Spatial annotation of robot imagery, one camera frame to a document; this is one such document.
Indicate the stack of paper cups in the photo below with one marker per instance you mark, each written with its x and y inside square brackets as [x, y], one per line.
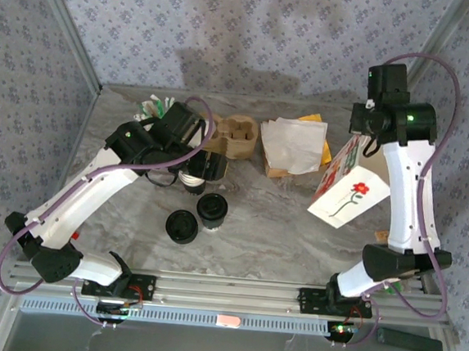
[192, 185]

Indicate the floral print paper bag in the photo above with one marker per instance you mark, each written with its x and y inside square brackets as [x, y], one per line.
[347, 197]

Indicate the black plastic cup lid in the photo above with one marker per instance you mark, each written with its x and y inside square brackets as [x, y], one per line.
[212, 206]

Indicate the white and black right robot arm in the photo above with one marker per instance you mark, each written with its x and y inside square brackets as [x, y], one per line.
[409, 199]

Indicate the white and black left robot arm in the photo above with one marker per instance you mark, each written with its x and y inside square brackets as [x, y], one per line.
[81, 195]

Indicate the green and white wrapped straw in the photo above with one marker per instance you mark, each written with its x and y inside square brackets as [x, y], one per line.
[155, 102]

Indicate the yellow paper pad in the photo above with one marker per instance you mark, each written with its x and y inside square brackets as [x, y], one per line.
[326, 155]

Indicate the stack of pulp cup carriers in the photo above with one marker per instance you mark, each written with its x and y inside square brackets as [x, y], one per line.
[239, 139]

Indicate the small brown cardboard piece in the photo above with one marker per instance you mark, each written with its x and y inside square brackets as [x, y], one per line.
[382, 237]

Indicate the stack of white napkins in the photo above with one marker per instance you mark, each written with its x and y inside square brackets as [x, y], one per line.
[292, 143]

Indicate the left circuit board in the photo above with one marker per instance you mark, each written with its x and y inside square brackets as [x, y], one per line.
[118, 311]

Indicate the circuit board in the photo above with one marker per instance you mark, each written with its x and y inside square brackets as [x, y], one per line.
[342, 329]
[118, 311]

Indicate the pink and white tag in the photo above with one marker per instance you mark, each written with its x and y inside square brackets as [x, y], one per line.
[228, 321]

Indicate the right circuit board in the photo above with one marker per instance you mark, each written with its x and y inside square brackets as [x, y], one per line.
[342, 329]

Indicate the black flat bar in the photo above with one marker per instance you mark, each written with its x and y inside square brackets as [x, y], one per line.
[409, 342]

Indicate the aluminium frame post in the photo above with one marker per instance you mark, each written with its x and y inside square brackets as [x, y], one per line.
[435, 45]
[69, 25]

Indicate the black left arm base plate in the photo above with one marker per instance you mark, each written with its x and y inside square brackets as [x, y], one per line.
[146, 287]

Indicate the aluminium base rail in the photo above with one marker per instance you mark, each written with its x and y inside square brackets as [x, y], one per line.
[228, 292]

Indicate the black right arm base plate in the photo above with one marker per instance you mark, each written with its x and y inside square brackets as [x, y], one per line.
[309, 301]

